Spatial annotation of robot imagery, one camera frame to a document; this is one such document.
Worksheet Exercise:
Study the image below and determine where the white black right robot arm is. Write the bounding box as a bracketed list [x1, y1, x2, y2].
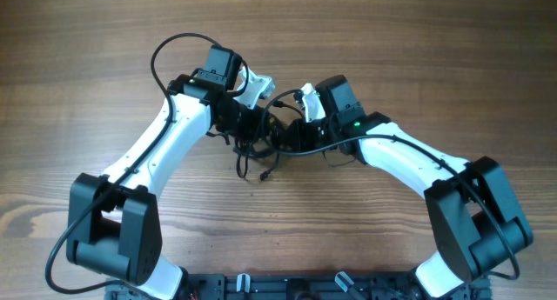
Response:
[286, 75, 534, 298]

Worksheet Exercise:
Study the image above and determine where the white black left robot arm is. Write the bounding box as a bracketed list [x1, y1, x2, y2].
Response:
[64, 44, 275, 299]

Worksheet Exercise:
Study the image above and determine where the black left camera cable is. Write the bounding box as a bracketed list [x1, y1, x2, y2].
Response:
[44, 32, 250, 296]

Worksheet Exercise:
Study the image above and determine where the black thin USB cable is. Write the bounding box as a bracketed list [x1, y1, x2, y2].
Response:
[234, 100, 305, 182]

